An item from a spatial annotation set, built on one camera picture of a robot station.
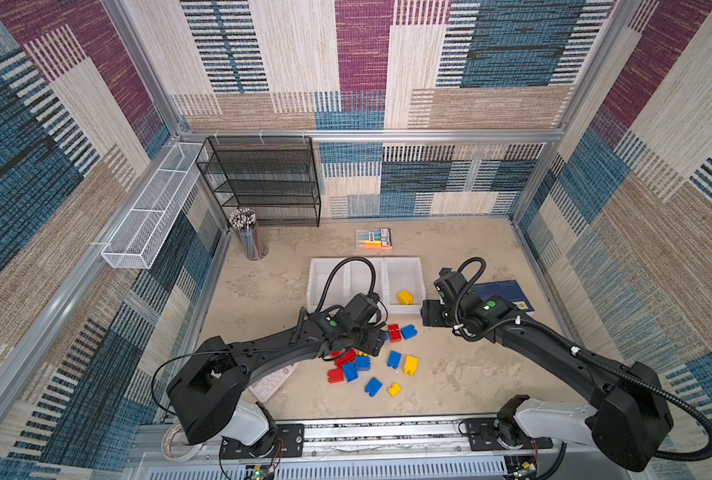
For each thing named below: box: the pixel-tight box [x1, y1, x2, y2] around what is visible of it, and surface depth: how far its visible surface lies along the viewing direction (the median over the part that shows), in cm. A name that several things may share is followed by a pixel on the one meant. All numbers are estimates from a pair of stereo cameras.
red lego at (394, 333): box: [388, 324, 402, 343], surface depth 92 cm
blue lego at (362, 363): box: [355, 356, 371, 371], surface depth 87 cm
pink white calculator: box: [248, 362, 300, 403], surface depth 82 cm
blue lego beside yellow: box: [387, 350, 402, 370], surface depth 87 cm
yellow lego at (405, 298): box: [397, 289, 415, 305], surface depth 98 cm
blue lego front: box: [364, 376, 383, 397], surface depth 83 cm
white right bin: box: [382, 257, 426, 315], surface depth 99 cm
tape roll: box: [161, 422, 204, 462], surface depth 73 cm
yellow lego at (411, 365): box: [404, 355, 419, 377], surface depth 85 cm
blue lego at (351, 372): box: [342, 362, 359, 383], surface depth 85 cm
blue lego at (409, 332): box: [401, 324, 418, 340], surface depth 93 cm
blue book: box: [472, 280, 535, 312], surface depth 101 cm
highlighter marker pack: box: [356, 228, 393, 250], surface depth 114 cm
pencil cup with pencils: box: [229, 207, 269, 261], surface depth 101 cm
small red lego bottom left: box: [327, 368, 345, 384], surface depth 85 cm
